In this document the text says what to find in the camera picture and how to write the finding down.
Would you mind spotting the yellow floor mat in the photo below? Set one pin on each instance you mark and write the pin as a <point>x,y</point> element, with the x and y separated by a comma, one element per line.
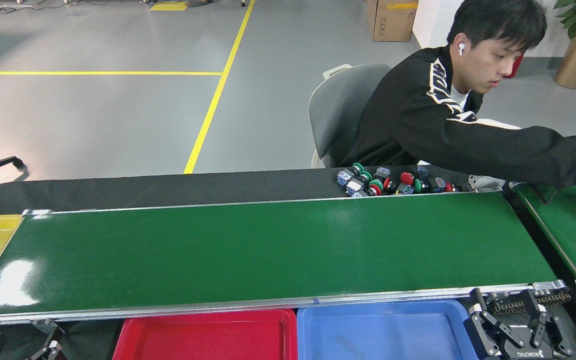
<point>168,6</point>

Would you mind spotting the red plastic tray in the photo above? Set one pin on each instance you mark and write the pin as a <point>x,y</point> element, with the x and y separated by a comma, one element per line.
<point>208,340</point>

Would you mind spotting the blue plastic tray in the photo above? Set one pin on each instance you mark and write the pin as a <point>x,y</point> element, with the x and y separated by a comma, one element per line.
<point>383,335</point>

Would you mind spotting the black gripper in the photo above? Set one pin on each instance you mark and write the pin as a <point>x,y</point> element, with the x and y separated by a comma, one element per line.
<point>528,352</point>

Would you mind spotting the white circuit breaker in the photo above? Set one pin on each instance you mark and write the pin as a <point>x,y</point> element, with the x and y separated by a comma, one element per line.
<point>483,182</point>

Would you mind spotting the grey chair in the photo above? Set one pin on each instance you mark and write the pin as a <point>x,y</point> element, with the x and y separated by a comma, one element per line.
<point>338,110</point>

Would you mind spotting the long green conveyor belt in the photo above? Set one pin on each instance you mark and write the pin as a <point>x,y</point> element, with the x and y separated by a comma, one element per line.
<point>268,250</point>

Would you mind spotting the person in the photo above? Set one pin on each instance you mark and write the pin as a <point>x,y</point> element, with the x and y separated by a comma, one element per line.
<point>418,115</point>

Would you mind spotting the red fire extinguisher cabinet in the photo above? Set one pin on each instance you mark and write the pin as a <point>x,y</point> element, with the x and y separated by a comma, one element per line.
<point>515,67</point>

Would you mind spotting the cardboard box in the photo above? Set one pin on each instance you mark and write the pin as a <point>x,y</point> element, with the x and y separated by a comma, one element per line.
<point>393,20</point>

